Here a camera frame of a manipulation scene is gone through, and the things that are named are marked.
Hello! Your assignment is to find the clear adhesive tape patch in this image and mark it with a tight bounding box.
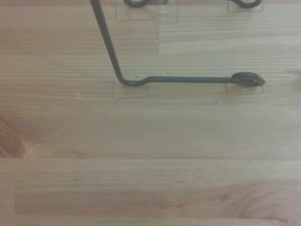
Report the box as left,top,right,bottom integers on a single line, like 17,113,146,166
225,72,263,94
227,0,264,12
112,74,149,99

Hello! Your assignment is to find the black wire dish rack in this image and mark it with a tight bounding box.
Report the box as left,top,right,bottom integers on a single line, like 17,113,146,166
90,0,266,88

